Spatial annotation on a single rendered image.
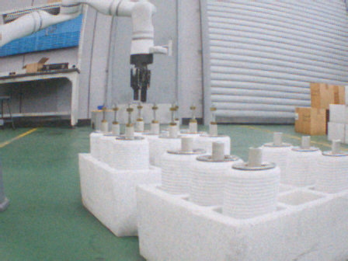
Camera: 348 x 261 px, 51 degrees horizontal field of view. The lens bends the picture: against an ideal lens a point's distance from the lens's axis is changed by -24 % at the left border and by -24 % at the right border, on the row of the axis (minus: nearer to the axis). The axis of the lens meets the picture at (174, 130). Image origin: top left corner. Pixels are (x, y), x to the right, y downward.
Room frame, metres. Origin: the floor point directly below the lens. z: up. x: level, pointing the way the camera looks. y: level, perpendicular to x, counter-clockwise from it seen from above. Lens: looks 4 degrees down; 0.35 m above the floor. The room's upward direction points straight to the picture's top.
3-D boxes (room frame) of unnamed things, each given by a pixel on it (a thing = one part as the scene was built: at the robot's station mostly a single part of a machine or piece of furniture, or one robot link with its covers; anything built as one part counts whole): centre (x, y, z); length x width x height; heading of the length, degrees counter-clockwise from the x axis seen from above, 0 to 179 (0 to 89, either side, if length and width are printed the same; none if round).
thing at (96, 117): (1.57, 0.24, 0.16); 0.07 x 0.07 x 0.31; 25
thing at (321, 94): (4.64, -1.75, 0.45); 0.30 x 0.24 x 0.30; 11
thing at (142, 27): (1.44, 0.10, 0.62); 0.09 x 0.07 x 0.15; 168
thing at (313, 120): (4.62, -1.60, 0.15); 0.30 x 0.24 x 0.30; 8
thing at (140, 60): (1.45, 0.10, 0.45); 0.08 x 0.08 x 0.09
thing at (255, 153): (0.69, -0.12, 0.26); 0.02 x 0.02 x 0.03
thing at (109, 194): (1.34, 0.05, 0.09); 0.39 x 0.39 x 0.18; 25
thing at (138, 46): (1.44, 0.08, 0.52); 0.11 x 0.09 x 0.06; 76
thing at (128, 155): (1.19, 0.11, 0.16); 0.10 x 0.10 x 0.18
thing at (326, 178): (0.79, -0.34, 0.16); 0.10 x 0.10 x 0.18
